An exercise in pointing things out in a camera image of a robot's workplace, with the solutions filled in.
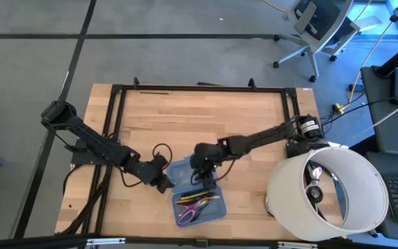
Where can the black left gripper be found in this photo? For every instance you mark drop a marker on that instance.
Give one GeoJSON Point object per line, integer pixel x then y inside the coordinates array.
{"type": "Point", "coordinates": [150, 171]}

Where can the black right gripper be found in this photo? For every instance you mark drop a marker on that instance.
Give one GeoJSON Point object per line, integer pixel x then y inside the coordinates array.
{"type": "Point", "coordinates": [204, 155]}

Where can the orange pencil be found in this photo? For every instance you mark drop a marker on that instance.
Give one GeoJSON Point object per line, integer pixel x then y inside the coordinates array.
{"type": "Point", "coordinates": [199, 199]}

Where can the blue translucent plastic supply box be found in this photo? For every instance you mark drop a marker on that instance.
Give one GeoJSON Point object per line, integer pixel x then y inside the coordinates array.
{"type": "Point", "coordinates": [216, 212]}

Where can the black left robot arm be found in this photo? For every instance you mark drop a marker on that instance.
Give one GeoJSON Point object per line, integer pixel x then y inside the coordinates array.
{"type": "Point", "coordinates": [88, 138]}

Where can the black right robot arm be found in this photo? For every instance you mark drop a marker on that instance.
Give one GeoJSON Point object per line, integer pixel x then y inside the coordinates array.
{"type": "Point", "coordinates": [261, 138]}

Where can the white round lamp shade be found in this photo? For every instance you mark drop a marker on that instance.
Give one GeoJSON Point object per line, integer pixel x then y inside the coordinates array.
{"type": "Point", "coordinates": [289, 193]}

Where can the thin black stick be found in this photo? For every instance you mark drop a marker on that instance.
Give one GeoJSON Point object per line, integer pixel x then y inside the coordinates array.
{"type": "Point", "coordinates": [154, 92]}

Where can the black lamp socket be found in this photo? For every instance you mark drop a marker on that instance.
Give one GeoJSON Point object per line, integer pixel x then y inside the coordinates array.
{"type": "Point", "coordinates": [315, 193]}

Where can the black front crossbeam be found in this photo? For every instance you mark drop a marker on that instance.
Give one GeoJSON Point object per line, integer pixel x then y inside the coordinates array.
{"type": "Point", "coordinates": [47, 242]}

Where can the grey side table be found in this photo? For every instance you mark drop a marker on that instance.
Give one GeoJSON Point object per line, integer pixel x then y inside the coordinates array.
{"type": "Point", "coordinates": [385, 121]}

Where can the grey office chair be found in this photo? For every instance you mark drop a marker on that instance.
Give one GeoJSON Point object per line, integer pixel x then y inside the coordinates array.
{"type": "Point", "coordinates": [314, 20]}

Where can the black stand pole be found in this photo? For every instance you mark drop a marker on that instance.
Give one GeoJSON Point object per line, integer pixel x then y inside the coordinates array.
{"type": "Point", "coordinates": [397, 58]}

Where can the silver metal bracket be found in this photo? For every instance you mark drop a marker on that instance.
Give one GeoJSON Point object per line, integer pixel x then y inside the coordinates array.
{"type": "Point", "coordinates": [105, 241]}
{"type": "Point", "coordinates": [297, 245]}

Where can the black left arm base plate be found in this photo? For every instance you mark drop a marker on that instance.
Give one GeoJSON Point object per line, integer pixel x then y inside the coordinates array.
{"type": "Point", "coordinates": [81, 159]}

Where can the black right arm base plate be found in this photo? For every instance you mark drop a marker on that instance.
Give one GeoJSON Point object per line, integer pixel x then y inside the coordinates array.
{"type": "Point", "coordinates": [293, 150]}

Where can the black metal table frame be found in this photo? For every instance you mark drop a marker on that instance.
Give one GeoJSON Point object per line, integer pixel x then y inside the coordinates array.
{"type": "Point", "coordinates": [202, 88]}

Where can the black frame clamp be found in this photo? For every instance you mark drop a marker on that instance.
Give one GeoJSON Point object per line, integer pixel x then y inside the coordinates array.
{"type": "Point", "coordinates": [251, 83]}
{"type": "Point", "coordinates": [136, 82]}

